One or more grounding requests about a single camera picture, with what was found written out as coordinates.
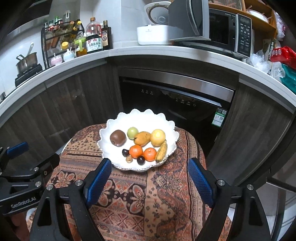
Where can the yellow brown mango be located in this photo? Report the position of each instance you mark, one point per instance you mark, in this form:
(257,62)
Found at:
(142,138)

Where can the green energy label sticker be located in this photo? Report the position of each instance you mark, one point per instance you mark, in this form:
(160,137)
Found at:
(219,117)

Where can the black gas stove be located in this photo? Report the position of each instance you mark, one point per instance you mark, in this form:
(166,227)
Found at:
(32,71)

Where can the brown kiwi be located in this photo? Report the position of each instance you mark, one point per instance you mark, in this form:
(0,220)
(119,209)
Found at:
(118,138)

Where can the black microwave oven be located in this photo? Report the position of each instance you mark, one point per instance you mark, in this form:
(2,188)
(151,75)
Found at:
(193,24)

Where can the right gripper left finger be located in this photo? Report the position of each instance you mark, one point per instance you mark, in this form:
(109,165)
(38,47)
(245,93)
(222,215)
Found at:
(50,220)

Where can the soy sauce bottle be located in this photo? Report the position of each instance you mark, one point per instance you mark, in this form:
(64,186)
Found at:
(93,36)

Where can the wooden wall shelf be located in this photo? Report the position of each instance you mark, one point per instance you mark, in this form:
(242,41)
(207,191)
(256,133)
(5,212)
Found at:
(262,15)

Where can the yellow round lemon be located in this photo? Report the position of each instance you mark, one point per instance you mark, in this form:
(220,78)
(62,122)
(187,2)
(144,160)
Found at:
(157,137)

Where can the teal package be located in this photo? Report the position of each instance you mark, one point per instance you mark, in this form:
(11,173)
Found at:
(290,78)

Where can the red plastic bag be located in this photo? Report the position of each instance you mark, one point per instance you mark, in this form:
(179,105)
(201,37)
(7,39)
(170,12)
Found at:
(284,55)

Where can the black built-in dishwasher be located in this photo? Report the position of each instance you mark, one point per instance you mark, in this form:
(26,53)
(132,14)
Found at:
(190,102)

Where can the steel saucepan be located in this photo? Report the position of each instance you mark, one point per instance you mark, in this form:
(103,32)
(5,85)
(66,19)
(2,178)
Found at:
(28,61)

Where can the orange tangerine in bowl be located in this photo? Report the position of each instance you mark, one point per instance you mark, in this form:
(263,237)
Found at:
(150,154)

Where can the dark plum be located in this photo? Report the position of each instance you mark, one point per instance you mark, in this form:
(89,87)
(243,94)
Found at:
(141,160)
(125,152)

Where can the small tan longan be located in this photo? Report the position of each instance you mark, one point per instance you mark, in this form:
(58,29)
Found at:
(129,159)

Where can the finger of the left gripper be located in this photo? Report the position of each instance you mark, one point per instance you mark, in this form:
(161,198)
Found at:
(45,168)
(10,153)

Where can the white scalloped fruit bowl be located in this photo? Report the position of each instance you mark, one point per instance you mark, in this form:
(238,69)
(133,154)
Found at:
(144,121)

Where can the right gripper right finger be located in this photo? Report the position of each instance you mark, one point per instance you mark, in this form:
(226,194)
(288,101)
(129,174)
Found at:
(249,220)

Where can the white rice cooker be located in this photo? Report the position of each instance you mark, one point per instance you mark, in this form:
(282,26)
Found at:
(156,32)

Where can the green apple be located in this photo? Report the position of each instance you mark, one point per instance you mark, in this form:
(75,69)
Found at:
(132,132)

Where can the patterned paisley tablecloth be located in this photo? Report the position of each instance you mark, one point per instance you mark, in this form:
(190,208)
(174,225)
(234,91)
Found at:
(159,204)

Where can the large orange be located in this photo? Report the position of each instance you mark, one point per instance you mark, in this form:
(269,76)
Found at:
(135,151)

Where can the left hand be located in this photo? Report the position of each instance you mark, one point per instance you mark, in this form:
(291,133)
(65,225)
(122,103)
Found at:
(21,229)

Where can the dark glass bottle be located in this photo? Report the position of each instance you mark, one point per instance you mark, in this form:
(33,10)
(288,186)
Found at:
(106,36)

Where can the yellow banana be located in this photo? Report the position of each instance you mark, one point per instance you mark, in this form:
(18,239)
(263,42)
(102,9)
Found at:
(161,153)

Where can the black spice rack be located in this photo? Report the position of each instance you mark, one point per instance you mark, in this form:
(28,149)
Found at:
(54,33)

